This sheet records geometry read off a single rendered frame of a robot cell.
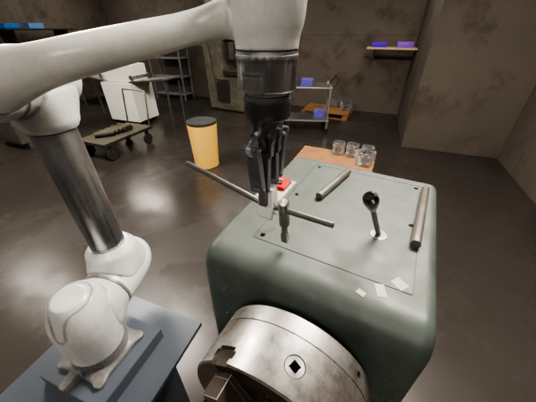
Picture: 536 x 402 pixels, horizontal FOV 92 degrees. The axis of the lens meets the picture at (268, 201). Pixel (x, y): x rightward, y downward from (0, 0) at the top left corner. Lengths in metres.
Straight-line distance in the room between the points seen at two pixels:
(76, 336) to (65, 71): 0.64
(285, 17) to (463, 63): 4.52
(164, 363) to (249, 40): 0.96
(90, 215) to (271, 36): 0.69
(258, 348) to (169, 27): 0.56
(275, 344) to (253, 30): 0.46
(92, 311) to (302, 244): 0.59
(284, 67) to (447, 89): 4.52
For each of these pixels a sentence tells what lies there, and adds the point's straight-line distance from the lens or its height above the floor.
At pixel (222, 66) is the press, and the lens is 6.55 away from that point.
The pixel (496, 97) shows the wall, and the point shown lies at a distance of 5.04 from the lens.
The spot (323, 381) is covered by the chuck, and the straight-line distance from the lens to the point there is 0.49.
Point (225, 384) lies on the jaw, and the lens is 0.50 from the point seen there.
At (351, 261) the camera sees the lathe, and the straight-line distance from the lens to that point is 0.59.
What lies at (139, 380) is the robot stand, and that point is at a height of 0.75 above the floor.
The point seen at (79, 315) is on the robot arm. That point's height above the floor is 1.05.
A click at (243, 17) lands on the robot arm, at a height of 1.68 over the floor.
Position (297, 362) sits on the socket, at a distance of 0.48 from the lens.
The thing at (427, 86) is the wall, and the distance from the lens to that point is 4.81.
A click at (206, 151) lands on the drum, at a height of 0.27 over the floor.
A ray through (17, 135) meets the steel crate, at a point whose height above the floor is 0.25.
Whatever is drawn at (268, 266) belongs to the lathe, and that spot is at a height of 1.25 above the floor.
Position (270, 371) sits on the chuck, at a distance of 0.47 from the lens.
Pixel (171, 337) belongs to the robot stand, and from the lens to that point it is 1.10.
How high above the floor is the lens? 1.67
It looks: 34 degrees down
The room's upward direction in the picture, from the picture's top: straight up
